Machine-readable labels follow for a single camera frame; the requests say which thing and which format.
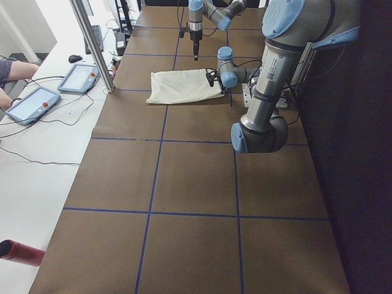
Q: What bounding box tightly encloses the teach pendant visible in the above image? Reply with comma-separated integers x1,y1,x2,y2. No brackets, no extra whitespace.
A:
6,86,61,126
58,64,100,94

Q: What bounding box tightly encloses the far teach pendant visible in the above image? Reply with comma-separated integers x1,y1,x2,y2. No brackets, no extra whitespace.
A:
58,64,100,94

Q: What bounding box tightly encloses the aluminium frame post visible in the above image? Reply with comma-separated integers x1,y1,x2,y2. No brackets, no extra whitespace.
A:
70,0,115,93

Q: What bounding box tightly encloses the black power adapter box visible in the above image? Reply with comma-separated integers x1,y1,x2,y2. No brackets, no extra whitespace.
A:
115,31,127,56

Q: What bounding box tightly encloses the white long-sleeve t-shirt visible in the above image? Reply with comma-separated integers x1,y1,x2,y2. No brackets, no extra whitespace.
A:
146,69,224,105

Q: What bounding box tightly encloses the near teach pendant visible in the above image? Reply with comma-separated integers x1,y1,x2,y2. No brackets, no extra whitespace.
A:
6,86,61,126

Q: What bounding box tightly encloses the black computer mouse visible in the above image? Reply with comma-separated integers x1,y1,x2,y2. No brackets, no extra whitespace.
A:
68,55,83,64

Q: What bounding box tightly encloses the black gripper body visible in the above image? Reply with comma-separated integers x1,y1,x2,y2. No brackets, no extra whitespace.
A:
217,78,227,91
189,26,202,43

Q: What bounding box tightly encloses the red cylinder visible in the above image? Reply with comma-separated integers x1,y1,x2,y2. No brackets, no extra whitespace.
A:
1,239,45,266

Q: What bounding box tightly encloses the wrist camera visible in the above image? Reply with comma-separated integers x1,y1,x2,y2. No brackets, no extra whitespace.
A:
179,26,189,39
206,68,219,87

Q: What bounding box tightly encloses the black keyboard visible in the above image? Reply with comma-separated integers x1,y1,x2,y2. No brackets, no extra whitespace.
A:
84,25,104,55

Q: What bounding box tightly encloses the white mounting column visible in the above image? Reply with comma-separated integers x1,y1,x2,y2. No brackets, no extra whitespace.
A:
241,82,292,108

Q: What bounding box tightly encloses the person forearm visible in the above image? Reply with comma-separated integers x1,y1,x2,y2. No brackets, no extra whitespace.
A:
1,60,39,83

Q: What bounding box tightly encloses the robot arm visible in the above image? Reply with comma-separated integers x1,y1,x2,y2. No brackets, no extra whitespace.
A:
186,0,246,61
217,1,361,154

